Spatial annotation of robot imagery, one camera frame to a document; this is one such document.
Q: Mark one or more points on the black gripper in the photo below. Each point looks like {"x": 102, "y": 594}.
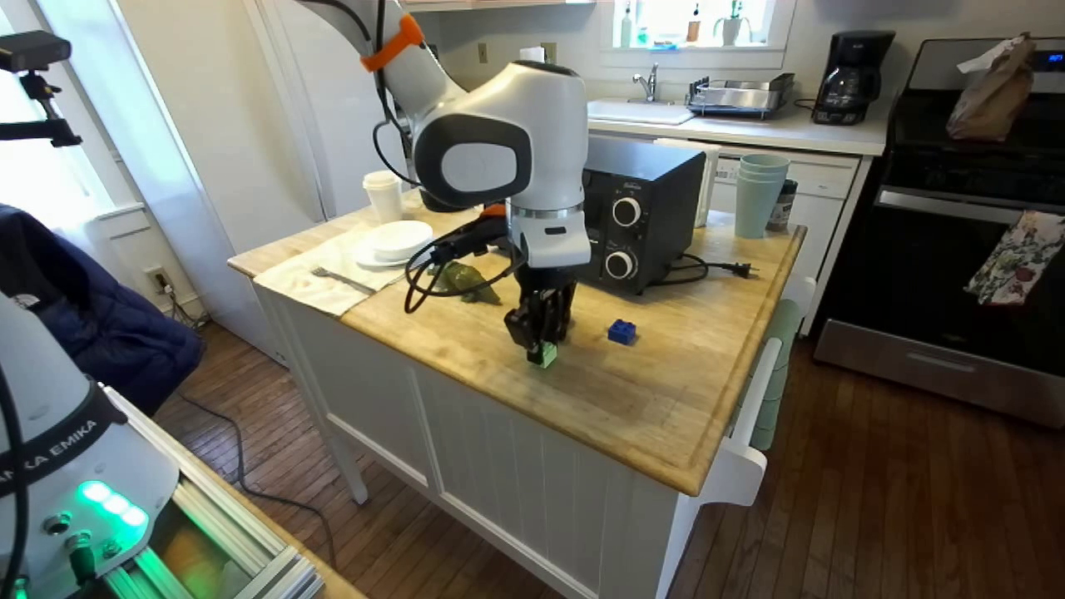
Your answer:
{"x": 540, "y": 286}

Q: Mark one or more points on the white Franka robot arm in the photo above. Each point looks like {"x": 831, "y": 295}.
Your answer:
{"x": 502, "y": 154}

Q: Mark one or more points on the blue building block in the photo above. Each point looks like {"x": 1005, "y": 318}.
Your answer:
{"x": 622, "y": 330}

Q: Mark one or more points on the wooden top kitchen island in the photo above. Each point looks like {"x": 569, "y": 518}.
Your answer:
{"x": 576, "y": 442}

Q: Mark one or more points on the black toaster oven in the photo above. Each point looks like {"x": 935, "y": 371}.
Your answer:
{"x": 644, "y": 211}

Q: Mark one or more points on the white bowl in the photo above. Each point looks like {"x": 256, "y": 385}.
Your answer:
{"x": 401, "y": 237}

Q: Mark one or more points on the white plate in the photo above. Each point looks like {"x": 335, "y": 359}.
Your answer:
{"x": 385, "y": 260}

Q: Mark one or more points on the silver fork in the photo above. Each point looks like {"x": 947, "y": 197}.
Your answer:
{"x": 342, "y": 276}

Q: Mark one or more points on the white lidded cup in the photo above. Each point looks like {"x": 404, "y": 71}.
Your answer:
{"x": 381, "y": 194}

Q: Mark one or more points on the white cloth placemat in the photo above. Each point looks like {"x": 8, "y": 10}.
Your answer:
{"x": 320, "y": 282}

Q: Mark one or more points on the white sink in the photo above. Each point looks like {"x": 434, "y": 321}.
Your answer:
{"x": 634, "y": 111}

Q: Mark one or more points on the teal hanging towel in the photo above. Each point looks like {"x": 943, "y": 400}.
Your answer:
{"x": 780, "y": 376}

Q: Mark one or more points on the teal plastic cup stack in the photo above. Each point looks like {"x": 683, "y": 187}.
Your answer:
{"x": 759, "y": 194}

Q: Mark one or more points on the chrome faucet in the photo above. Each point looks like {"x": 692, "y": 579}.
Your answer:
{"x": 646, "y": 82}

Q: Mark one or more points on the grey dish rack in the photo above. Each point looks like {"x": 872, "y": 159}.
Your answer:
{"x": 740, "y": 98}

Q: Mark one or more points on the clear soap bottle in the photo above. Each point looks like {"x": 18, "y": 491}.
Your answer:
{"x": 627, "y": 26}

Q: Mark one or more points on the kitchen window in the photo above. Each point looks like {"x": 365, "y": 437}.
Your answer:
{"x": 668, "y": 18}

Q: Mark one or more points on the small brown bottle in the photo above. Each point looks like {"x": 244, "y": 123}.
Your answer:
{"x": 692, "y": 23}

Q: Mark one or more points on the small potted plant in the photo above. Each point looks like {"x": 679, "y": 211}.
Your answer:
{"x": 730, "y": 26}

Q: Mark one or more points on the black coffee maker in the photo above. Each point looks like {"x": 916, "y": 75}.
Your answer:
{"x": 852, "y": 77}

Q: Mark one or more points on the black stove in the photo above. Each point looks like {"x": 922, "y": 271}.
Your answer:
{"x": 943, "y": 254}

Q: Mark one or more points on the dark blue jacket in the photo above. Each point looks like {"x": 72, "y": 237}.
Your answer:
{"x": 102, "y": 321}

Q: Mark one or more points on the floral dish towel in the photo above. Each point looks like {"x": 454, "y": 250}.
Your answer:
{"x": 1015, "y": 260}

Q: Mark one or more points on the brown paper bag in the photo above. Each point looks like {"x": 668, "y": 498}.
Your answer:
{"x": 990, "y": 98}

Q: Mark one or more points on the aluminium mounting frame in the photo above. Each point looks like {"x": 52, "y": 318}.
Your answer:
{"x": 236, "y": 543}

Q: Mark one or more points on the black camera on tripod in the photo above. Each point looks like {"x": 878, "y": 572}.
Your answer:
{"x": 33, "y": 68}

